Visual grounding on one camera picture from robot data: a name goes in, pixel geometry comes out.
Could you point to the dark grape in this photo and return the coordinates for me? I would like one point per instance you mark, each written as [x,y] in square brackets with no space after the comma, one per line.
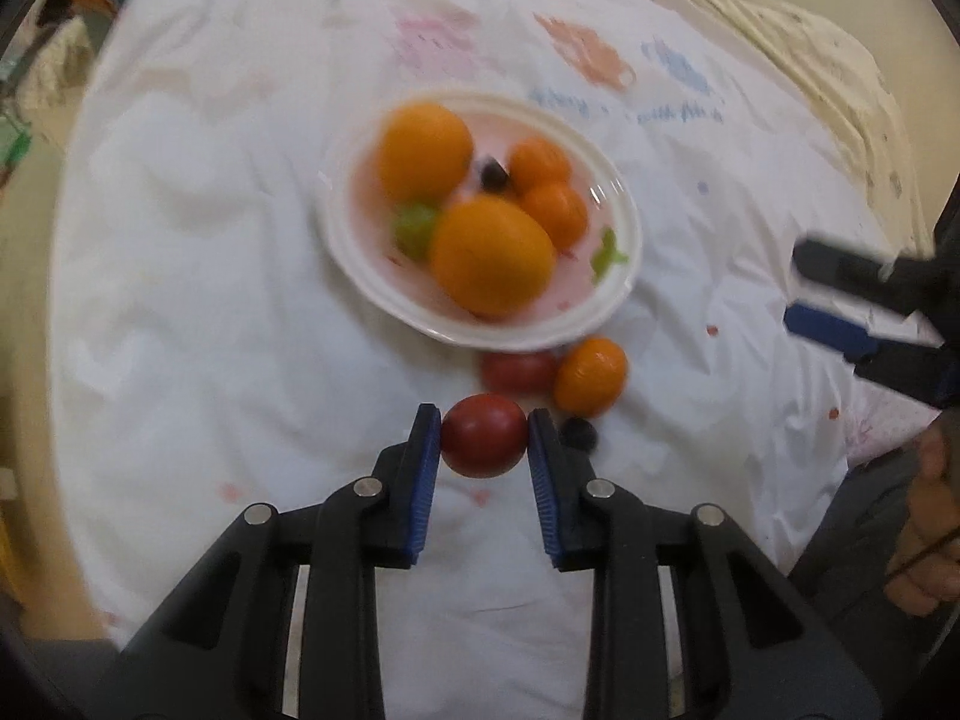
[493,177]
[579,434]

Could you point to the small mandarin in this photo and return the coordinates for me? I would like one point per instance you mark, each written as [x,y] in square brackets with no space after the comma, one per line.
[591,377]
[560,210]
[537,161]

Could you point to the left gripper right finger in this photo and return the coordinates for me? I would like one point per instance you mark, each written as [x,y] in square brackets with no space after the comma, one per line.
[751,647]

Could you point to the green lime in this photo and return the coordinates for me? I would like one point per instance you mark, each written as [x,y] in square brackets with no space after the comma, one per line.
[413,230]

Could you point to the white pink ceramic plate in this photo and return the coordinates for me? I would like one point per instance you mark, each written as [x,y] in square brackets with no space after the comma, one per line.
[590,282]

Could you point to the white cartoon print duvet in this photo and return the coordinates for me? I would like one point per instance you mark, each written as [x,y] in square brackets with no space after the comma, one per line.
[207,353]

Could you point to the red tomato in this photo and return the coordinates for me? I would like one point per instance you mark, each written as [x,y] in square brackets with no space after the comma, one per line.
[484,436]
[519,373]

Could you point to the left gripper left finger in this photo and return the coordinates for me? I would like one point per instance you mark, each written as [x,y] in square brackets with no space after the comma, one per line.
[216,646]

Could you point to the person's right hand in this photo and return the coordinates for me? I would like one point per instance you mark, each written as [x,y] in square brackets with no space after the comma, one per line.
[932,513]

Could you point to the cream floral bed sheet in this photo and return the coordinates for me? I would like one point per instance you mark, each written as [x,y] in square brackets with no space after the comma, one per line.
[849,94]

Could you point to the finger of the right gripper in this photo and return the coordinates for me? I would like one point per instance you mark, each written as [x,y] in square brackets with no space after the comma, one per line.
[917,371]
[903,285]

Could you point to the large orange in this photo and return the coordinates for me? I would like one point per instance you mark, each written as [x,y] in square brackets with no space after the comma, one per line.
[424,153]
[490,257]

